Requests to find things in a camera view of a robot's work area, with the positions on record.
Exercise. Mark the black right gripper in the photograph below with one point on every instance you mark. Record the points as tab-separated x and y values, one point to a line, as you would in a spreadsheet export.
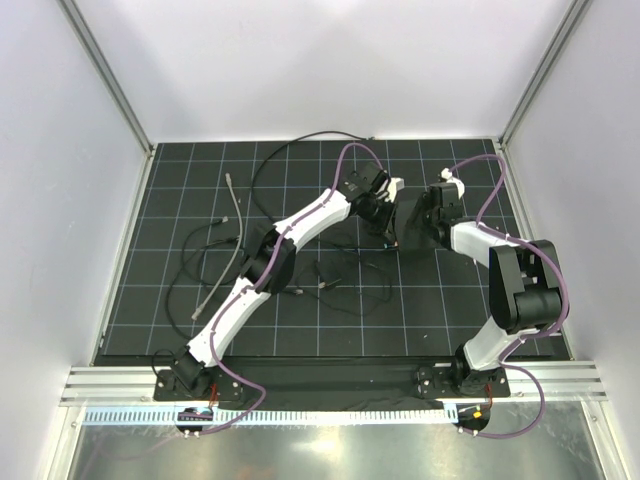
427	203

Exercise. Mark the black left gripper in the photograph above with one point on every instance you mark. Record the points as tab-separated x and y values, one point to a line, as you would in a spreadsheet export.
388	207

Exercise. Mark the black network switch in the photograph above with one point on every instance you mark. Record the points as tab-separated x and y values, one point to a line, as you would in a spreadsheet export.
414	231

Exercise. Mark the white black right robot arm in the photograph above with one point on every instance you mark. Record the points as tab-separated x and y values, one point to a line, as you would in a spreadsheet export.
528	297

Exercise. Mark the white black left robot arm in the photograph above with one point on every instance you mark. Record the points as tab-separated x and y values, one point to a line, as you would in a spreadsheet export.
269	264

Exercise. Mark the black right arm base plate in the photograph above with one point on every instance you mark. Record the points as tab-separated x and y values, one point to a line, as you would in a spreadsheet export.
436	381

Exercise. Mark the white slotted cable duct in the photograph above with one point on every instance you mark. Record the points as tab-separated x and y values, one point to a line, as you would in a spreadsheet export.
183	416

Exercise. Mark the aluminium frame rail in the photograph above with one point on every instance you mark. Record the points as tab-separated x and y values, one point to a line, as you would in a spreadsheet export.
329	385

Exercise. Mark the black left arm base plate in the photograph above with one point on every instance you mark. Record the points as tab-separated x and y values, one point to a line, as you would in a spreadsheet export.
176	383

